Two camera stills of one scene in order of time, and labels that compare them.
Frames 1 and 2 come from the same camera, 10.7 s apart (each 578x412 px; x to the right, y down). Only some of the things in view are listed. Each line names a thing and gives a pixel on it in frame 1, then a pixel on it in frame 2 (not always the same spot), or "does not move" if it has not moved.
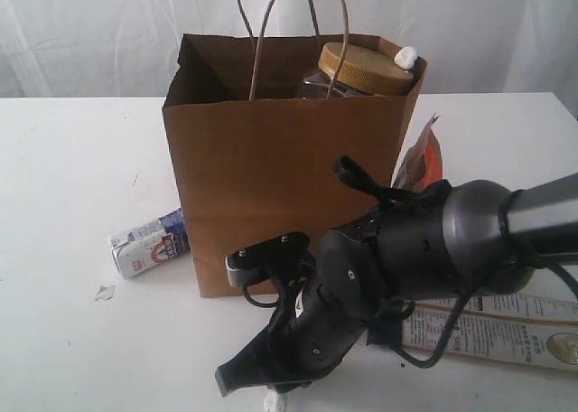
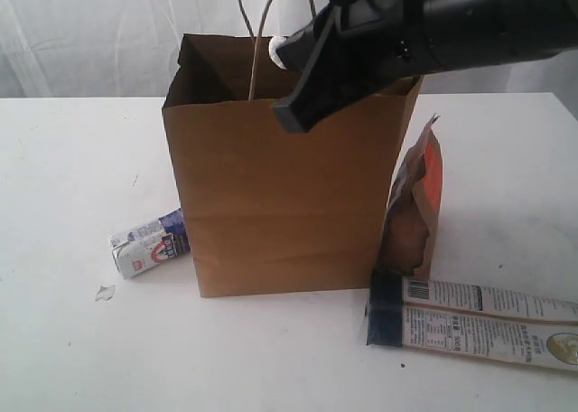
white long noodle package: x=521 y=327 does not move
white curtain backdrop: x=121 y=38 does not move
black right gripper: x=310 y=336 to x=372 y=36
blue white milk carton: x=138 y=249 does not move
